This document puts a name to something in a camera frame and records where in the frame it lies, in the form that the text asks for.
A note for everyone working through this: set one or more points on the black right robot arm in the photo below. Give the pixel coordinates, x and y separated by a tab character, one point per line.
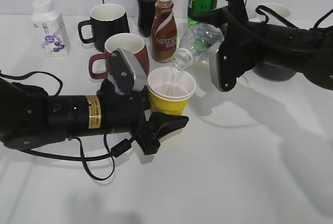
274	41

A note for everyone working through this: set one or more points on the black mug white interior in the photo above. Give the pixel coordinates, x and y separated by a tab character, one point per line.
106	20

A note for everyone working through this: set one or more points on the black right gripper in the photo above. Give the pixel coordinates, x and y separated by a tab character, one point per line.
240	48

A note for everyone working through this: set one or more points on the dark grey mug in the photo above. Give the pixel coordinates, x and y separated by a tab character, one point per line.
273	73

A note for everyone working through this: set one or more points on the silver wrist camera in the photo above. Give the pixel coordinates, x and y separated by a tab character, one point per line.
126	73
222	76

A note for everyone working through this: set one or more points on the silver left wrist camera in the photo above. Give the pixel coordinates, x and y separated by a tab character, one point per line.
126	73

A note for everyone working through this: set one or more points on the brown Nescafe coffee bottle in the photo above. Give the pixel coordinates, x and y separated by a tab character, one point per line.
164	32

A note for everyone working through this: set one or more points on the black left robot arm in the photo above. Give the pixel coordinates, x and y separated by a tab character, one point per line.
31	118

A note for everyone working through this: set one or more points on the white yogurt bottle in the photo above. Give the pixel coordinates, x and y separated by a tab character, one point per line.
49	29

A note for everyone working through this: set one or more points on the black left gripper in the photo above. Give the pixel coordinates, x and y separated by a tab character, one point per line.
126	113

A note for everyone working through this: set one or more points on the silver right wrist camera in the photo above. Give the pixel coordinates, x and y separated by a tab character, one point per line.
222	76

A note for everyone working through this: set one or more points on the clear water bottle green label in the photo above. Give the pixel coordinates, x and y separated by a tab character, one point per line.
194	45

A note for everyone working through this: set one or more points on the yellow paper cup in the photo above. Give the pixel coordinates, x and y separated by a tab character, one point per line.
170	90

